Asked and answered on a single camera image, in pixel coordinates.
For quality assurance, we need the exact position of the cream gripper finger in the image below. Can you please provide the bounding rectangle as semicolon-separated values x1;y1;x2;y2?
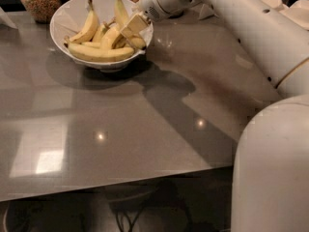
120;12;151;38

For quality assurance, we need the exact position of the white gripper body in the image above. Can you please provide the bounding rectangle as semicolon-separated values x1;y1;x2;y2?
135;0;200;22

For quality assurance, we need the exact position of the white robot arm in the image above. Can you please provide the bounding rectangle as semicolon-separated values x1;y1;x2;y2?
121;0;309;232

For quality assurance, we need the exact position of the middle yellow banana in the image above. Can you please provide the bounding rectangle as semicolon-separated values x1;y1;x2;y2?
99;25;124;50

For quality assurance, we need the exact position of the small central yellow banana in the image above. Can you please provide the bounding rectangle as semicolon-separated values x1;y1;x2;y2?
92;19;115;43

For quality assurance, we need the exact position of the left leaning yellow banana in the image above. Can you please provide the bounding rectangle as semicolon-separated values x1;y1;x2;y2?
65;0;98;44

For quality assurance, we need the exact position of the front lying yellow banana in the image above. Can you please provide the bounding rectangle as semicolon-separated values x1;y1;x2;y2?
67;43;134;63

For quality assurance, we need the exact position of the white ceramic bowl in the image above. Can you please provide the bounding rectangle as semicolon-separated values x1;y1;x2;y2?
50;0;145;73

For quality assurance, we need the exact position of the left glass cereal jar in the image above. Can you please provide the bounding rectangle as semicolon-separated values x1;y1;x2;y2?
20;0;61;23

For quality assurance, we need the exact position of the stack of small bowls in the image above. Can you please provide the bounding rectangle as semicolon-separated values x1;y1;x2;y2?
261;0;288;12

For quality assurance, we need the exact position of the white paper corner left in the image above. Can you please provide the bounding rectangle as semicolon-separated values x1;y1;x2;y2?
0;7;16;29

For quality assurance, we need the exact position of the stack of paper plates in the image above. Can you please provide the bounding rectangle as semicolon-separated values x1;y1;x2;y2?
281;0;309;31

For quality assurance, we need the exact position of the black cable under table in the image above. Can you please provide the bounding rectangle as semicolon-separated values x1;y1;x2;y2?
114;206;146;232

